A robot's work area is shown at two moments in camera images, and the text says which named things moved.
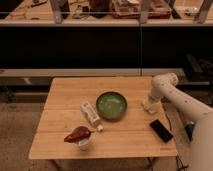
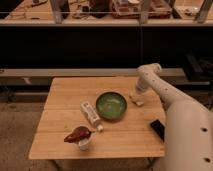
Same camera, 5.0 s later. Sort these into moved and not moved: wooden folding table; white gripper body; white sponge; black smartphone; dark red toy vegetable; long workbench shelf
Moved: white sponge; white gripper body
Not moved: black smartphone; wooden folding table; dark red toy vegetable; long workbench shelf
